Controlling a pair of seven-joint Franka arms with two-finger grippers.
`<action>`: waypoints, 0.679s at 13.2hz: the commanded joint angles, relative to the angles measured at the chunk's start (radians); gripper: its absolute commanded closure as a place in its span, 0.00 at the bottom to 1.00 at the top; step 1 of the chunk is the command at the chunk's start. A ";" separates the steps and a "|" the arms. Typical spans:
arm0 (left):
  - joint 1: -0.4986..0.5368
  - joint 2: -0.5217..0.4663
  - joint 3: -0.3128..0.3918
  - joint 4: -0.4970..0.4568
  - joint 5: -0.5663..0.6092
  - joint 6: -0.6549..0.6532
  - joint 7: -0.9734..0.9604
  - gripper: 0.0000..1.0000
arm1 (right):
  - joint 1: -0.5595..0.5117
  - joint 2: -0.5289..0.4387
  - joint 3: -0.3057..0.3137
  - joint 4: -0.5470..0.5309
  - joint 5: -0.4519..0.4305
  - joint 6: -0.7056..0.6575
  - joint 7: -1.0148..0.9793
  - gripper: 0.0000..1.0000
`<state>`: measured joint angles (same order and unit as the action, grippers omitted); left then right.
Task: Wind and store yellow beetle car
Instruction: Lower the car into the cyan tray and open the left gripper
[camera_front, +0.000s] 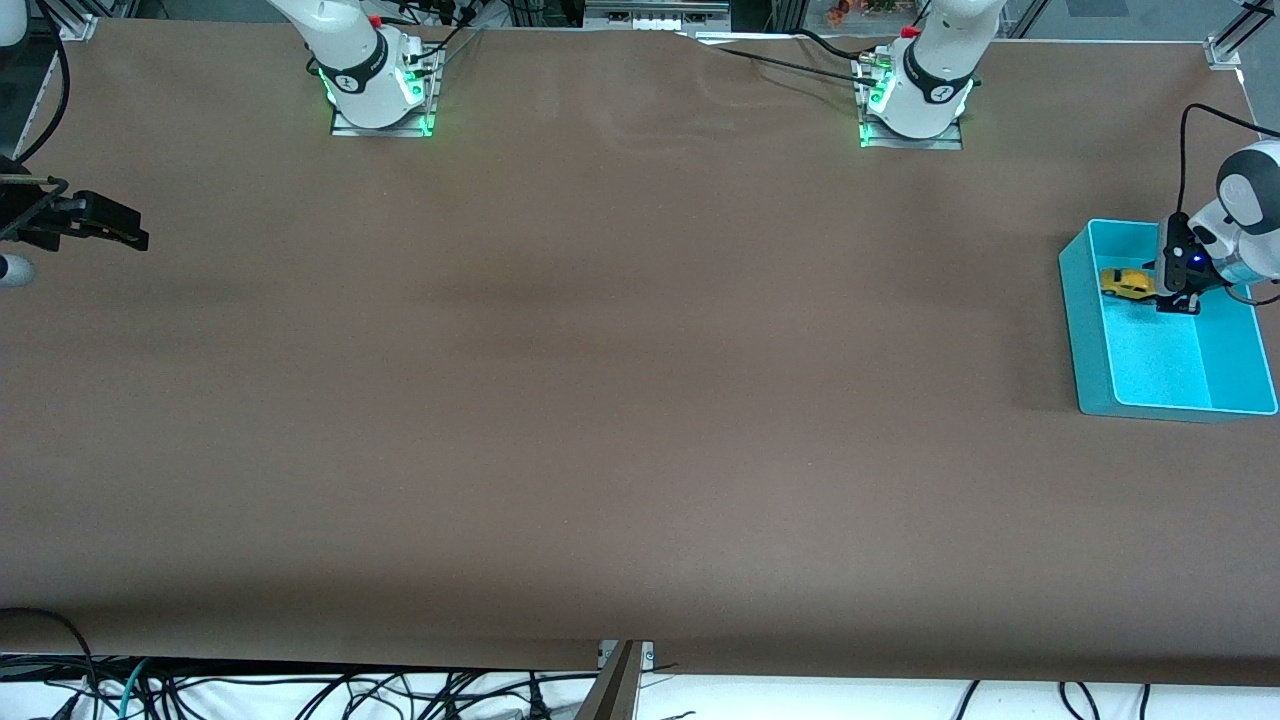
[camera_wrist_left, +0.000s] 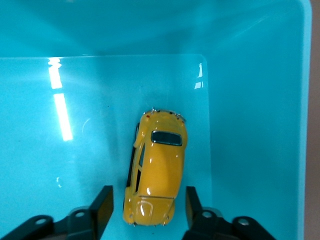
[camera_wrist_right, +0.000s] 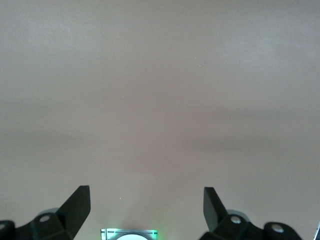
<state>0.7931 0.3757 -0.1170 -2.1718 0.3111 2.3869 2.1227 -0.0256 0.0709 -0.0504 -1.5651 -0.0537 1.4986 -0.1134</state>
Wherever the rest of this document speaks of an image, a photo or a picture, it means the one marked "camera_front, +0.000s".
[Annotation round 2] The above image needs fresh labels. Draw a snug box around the grey angled support beam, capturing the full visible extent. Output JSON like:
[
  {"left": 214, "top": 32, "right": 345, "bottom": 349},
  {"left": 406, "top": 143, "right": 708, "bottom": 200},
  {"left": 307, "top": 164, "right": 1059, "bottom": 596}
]
[{"left": 574, "top": 643, "right": 643, "bottom": 720}]

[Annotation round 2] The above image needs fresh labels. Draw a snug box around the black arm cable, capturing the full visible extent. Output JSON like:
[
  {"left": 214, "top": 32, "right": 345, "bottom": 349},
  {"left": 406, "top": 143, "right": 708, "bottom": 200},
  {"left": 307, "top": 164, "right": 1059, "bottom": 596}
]
[
  {"left": 14, "top": 4, "right": 72, "bottom": 167},
  {"left": 1179, "top": 102, "right": 1280, "bottom": 217}
]

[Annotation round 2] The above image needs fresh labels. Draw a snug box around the white power strip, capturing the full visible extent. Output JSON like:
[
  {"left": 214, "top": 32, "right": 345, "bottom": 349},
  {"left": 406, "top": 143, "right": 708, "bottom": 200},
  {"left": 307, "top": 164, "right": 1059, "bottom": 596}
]
[{"left": 584, "top": 0, "right": 732, "bottom": 32}]

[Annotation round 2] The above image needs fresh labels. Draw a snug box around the orange background object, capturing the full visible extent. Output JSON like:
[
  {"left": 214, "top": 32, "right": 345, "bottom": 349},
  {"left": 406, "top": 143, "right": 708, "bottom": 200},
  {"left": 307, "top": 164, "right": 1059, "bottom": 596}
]
[{"left": 825, "top": 0, "right": 906, "bottom": 27}]

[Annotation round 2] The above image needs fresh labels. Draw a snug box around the black looped floor cable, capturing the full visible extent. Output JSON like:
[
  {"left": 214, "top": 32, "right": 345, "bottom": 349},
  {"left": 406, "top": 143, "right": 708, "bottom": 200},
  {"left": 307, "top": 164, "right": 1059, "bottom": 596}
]
[{"left": 0, "top": 606, "right": 103, "bottom": 720}]

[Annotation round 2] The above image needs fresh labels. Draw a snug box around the brown table cover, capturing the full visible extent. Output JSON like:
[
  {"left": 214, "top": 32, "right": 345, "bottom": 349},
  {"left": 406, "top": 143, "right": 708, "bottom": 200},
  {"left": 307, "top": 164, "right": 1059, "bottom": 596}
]
[{"left": 0, "top": 18, "right": 1280, "bottom": 687}]

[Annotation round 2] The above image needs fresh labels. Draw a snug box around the black base cable bundle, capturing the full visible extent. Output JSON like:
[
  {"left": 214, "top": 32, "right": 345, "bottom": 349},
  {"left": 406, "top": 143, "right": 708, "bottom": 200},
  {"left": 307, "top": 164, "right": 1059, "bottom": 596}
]
[{"left": 400, "top": 0, "right": 486, "bottom": 73}]

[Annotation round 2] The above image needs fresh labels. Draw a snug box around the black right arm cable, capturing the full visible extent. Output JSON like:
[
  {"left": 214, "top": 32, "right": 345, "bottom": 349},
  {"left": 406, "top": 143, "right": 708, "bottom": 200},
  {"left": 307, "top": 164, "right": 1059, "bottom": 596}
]
[{"left": 14, "top": 4, "right": 72, "bottom": 167}]

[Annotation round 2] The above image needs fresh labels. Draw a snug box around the thin black base cable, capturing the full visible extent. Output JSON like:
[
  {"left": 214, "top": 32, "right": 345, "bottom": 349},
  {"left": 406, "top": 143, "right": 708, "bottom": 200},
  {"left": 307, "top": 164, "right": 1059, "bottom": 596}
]
[
  {"left": 795, "top": 28, "right": 881, "bottom": 65},
  {"left": 712, "top": 46, "right": 883, "bottom": 89}
]

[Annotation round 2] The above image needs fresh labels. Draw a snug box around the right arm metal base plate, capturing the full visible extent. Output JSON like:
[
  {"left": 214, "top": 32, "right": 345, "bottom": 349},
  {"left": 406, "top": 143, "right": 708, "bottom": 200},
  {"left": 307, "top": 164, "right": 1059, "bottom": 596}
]
[{"left": 330, "top": 45, "right": 439, "bottom": 139}]

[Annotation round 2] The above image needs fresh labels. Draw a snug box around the yellow beetle toy car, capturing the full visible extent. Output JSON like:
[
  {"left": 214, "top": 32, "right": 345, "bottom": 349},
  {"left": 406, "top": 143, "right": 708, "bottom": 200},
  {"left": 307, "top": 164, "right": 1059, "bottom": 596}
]
[{"left": 1100, "top": 266, "right": 1159, "bottom": 302}]

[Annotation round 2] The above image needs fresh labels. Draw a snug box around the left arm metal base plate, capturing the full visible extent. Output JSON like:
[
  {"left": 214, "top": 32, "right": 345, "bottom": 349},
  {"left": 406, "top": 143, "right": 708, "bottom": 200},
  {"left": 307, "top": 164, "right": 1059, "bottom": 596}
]
[{"left": 857, "top": 55, "right": 964, "bottom": 152}]

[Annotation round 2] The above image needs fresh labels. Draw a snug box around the cyan plastic storage bin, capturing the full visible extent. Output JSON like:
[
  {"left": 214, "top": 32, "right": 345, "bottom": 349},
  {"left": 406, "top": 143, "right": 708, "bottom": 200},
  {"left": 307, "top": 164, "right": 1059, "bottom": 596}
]
[{"left": 1058, "top": 218, "right": 1280, "bottom": 424}]

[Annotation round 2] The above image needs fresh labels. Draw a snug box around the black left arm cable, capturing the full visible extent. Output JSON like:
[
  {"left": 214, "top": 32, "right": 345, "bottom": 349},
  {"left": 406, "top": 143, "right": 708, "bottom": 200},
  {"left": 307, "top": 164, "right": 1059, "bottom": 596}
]
[{"left": 1179, "top": 102, "right": 1280, "bottom": 217}]

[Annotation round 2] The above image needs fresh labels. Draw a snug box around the teal floor cable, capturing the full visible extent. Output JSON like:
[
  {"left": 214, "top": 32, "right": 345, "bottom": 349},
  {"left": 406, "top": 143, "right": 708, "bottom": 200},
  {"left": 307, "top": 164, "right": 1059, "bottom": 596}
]
[{"left": 116, "top": 657, "right": 153, "bottom": 720}]

